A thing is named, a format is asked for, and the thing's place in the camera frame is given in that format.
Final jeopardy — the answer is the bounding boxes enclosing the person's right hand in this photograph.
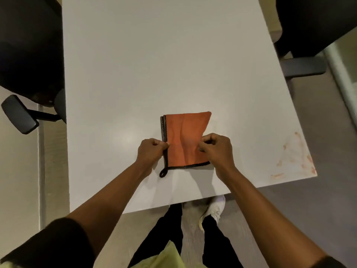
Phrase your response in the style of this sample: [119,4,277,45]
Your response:
[198,133,236,178]

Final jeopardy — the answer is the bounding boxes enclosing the person's left hand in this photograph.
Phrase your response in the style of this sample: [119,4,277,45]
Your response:
[135,138,170,171]

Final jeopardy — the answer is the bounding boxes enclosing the orange cloth with black trim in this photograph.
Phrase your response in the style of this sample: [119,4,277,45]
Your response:
[159,111,212,178]

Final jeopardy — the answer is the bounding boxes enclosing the person's right forearm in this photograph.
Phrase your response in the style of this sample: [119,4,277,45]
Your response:
[216,166,346,268]

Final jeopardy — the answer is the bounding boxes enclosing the person's left forearm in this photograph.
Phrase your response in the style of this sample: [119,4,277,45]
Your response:
[0,160,152,268]

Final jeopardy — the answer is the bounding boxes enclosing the white sneaker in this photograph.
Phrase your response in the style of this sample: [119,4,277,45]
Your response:
[198,194,226,231]

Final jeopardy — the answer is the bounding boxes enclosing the person's black trousers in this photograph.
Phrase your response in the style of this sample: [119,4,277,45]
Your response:
[128,203,244,268]

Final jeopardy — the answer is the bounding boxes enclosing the person's yellow shirt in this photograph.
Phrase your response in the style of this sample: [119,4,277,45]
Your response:
[131,240,208,268]

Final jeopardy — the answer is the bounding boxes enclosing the white table leg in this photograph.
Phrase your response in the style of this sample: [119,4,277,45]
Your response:
[325,43,357,129]

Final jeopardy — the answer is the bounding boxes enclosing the black office chair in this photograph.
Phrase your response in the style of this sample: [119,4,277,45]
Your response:
[0,0,67,135]
[272,0,357,79]

